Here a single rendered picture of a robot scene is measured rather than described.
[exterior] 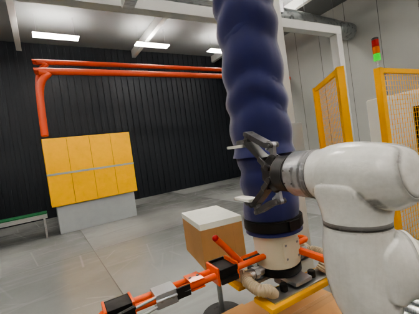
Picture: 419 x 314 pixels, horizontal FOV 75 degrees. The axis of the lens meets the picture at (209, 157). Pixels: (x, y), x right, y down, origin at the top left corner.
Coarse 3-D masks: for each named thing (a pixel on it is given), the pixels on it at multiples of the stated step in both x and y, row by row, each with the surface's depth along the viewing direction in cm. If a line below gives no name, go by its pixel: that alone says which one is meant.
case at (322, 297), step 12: (312, 300) 116; (324, 300) 115; (228, 312) 116; (240, 312) 115; (252, 312) 114; (264, 312) 113; (288, 312) 110; (300, 312) 109; (312, 312) 108; (324, 312) 107; (336, 312) 106
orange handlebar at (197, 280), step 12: (300, 240) 108; (252, 252) 103; (300, 252) 100; (312, 252) 95; (240, 264) 95; (252, 264) 97; (192, 276) 89; (204, 276) 92; (192, 288) 86; (144, 300) 79; (156, 300) 80
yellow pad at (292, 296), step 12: (312, 276) 100; (324, 276) 100; (288, 288) 96; (300, 288) 95; (312, 288) 95; (264, 300) 91; (276, 300) 90; (288, 300) 90; (300, 300) 92; (276, 312) 86
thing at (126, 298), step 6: (126, 294) 82; (108, 300) 79; (114, 300) 79; (120, 300) 78; (126, 300) 78; (132, 300) 78; (102, 306) 77; (108, 306) 76; (114, 306) 76; (120, 306) 75; (126, 306) 76; (108, 312) 73; (114, 312) 74
